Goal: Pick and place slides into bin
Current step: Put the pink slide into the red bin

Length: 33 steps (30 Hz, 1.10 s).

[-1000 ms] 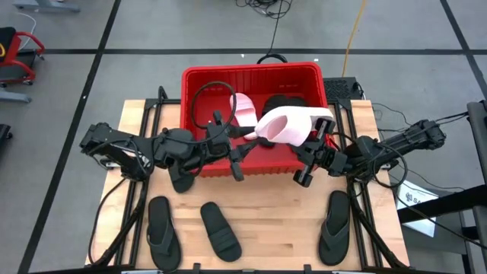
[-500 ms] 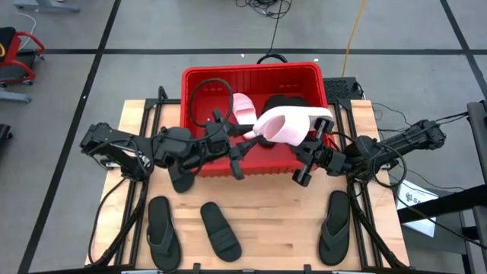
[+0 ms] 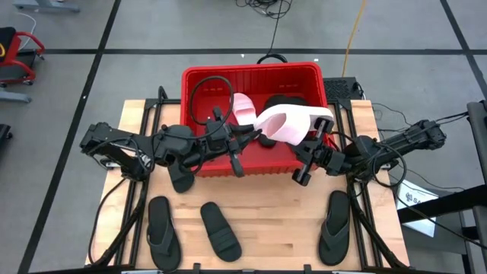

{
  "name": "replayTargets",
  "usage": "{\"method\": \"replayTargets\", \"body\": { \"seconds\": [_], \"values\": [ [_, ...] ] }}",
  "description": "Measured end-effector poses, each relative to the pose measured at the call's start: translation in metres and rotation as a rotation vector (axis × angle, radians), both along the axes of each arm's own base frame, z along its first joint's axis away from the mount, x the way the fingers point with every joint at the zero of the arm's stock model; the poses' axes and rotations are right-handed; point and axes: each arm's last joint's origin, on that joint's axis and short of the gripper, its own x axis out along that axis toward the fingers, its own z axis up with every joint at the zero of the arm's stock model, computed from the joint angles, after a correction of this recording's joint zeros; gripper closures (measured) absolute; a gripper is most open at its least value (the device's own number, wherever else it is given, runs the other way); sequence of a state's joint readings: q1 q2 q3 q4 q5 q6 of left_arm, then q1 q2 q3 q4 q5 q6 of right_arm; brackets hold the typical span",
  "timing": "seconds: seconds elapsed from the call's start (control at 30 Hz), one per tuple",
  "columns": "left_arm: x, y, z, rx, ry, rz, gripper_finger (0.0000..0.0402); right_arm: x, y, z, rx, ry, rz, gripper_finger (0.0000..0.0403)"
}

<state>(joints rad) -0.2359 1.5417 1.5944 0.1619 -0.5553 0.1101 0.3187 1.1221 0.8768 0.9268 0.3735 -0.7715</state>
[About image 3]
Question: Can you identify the grey metal stand foot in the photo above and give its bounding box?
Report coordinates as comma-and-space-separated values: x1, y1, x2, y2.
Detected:
12, 0, 81, 13
0, 90, 32, 104

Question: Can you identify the black power cable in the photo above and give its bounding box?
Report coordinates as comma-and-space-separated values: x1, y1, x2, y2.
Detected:
87, 177, 129, 266

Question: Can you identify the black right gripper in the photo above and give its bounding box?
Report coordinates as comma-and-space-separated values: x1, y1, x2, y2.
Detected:
291, 117, 344, 186

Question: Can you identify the black aluminium table frame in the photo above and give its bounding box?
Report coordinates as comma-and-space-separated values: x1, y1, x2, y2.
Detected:
85, 85, 411, 274

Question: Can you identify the black looped floor cable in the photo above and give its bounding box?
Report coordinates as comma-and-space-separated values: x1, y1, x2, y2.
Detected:
256, 0, 289, 65

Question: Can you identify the yellow floor cable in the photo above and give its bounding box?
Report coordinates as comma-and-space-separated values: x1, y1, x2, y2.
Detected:
341, 0, 367, 78

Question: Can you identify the red mechanic creeper seat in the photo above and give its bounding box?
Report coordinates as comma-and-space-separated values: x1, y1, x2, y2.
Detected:
0, 26, 46, 88

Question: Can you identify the black flip-flop sandal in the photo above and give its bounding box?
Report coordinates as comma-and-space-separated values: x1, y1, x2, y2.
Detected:
318, 190, 351, 266
146, 196, 183, 272

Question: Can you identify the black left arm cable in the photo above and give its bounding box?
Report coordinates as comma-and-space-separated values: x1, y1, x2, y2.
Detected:
189, 75, 235, 129

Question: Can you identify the black rubber slide sandal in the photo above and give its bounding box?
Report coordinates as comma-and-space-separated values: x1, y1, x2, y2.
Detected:
287, 95, 310, 110
199, 201, 244, 263
167, 161, 196, 194
258, 94, 290, 149

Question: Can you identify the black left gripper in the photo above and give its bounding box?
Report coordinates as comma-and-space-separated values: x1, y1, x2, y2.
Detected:
205, 107, 263, 179

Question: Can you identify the black perforated computer box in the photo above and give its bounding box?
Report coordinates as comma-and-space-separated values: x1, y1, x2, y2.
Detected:
322, 76, 361, 101

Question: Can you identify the black metal beam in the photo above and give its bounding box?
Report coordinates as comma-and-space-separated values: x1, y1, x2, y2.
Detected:
396, 184, 487, 225

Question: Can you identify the pink rubber slide sandal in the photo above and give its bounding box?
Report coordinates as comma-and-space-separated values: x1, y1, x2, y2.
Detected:
253, 103, 336, 148
231, 92, 258, 126

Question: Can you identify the red plastic storage bin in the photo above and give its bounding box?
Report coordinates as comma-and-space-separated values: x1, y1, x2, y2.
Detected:
180, 62, 331, 179

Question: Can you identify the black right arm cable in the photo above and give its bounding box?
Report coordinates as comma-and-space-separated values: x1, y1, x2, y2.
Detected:
371, 141, 409, 190

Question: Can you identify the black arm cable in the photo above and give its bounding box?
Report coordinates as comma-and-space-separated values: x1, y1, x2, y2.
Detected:
189, 75, 235, 129
371, 141, 409, 190

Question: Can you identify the black cable tangle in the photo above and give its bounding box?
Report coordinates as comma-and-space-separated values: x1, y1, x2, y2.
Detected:
234, 0, 294, 19

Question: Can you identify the white printed paper sheet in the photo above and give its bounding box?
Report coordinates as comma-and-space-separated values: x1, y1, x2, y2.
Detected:
395, 178, 438, 237

